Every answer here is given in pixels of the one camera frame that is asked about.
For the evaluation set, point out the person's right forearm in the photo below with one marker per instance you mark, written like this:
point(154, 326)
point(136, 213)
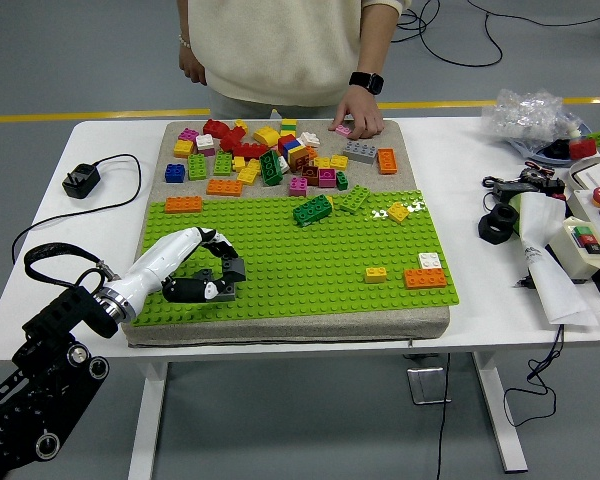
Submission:
point(182, 20)

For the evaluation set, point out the clear plastic bag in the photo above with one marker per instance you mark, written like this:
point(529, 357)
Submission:
point(525, 117)

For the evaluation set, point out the orange long brick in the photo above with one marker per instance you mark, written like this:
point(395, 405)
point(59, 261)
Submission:
point(387, 161)
point(425, 278)
point(184, 204)
point(224, 187)

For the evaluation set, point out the small white brick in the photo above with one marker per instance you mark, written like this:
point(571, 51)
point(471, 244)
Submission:
point(283, 164)

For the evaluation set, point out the small lime green brick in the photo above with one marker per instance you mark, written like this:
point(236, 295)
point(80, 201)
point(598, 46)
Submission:
point(598, 138)

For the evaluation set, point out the black power plug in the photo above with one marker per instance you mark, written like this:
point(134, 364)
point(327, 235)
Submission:
point(81, 182)

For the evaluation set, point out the black wristwatch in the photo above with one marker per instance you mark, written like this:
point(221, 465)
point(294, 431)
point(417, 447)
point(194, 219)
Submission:
point(366, 81)

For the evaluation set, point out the white paper sheet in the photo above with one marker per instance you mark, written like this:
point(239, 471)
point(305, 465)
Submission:
point(550, 280)

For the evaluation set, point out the small black part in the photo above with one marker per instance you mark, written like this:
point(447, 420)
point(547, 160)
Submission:
point(556, 149)

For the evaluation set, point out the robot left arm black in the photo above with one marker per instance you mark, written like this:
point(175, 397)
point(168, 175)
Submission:
point(45, 340)

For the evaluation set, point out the brown orange blue red tower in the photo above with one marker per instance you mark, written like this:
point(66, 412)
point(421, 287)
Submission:
point(295, 150)

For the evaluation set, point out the dark grey sloped brick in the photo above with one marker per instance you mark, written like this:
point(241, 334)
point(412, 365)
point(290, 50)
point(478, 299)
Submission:
point(204, 274)
point(237, 270)

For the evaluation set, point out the light grey long brick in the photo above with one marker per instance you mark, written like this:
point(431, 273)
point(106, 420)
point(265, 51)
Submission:
point(360, 151)
point(227, 294)

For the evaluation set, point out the control box with buttons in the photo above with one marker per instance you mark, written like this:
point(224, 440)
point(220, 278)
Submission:
point(587, 205)

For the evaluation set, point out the yellow long brick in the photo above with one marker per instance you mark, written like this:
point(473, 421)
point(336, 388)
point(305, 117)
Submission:
point(248, 174)

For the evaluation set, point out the grey-brown mat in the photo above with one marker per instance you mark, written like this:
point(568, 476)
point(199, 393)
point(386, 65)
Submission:
point(405, 165)

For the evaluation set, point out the red sloped brick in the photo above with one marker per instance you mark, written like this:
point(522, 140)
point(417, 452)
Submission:
point(214, 128)

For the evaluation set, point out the dark green long brick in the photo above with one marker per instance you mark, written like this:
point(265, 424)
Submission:
point(271, 168)
point(312, 210)

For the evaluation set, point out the large black nut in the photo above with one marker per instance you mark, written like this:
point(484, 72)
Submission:
point(490, 231)

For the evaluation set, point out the white flat device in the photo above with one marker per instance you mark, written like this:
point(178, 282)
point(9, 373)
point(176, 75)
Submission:
point(597, 175)

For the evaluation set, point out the dark red square brick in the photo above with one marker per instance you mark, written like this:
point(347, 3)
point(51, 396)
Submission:
point(310, 175)

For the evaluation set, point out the person's right hand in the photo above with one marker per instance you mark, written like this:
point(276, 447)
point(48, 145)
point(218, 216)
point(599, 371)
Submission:
point(192, 67)

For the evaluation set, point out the person's left hand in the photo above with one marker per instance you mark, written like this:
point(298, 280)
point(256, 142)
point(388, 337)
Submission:
point(362, 110)

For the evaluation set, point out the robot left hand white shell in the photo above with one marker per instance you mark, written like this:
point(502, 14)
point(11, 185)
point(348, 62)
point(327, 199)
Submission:
point(170, 255)

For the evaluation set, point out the yellow square brick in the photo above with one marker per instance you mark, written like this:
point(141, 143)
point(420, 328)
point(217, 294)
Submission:
point(183, 148)
point(339, 161)
point(398, 212)

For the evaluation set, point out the yellow arch brick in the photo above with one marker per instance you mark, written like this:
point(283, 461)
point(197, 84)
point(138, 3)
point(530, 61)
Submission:
point(266, 136)

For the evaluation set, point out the white square brick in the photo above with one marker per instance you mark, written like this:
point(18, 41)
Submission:
point(429, 261)

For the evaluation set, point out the black power adapter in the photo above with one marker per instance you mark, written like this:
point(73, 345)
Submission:
point(516, 189)

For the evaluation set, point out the magenta square brick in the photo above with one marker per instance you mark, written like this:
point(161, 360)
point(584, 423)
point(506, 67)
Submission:
point(327, 177)

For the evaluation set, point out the white table leg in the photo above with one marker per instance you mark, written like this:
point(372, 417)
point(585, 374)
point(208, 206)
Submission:
point(500, 420)
point(147, 425)

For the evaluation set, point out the small yellow brick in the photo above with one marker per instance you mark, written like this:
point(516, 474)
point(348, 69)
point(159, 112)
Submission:
point(322, 162)
point(241, 125)
point(375, 275)
point(238, 163)

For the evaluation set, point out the green studded baseplate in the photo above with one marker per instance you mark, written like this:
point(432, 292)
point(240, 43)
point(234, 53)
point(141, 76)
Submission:
point(290, 270)

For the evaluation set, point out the pale blue bowl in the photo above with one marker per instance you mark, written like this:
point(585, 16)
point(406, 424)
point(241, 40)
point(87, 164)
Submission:
point(532, 153)

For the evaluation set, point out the person's left forearm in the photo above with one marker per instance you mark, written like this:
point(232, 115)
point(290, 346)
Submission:
point(377, 42)

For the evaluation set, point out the red long brick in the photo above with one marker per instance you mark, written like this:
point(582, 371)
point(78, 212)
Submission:
point(250, 151)

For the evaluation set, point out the small white switch box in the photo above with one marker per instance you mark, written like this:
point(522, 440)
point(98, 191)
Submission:
point(567, 250)

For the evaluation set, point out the person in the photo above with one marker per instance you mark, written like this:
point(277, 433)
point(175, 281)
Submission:
point(280, 45)

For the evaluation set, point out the white and pink brick stack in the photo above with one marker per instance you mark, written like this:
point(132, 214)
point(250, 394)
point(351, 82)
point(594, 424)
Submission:
point(205, 143)

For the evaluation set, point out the lime and yellow brick stack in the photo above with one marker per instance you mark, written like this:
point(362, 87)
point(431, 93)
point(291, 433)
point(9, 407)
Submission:
point(289, 126)

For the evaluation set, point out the lime green long brick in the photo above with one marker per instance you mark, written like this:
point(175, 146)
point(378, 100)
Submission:
point(196, 167)
point(222, 163)
point(355, 199)

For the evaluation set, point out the blue square brick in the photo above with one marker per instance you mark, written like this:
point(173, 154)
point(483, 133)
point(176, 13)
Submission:
point(175, 173)

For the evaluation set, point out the metal floor plate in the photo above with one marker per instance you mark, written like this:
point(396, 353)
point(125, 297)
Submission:
point(425, 385)

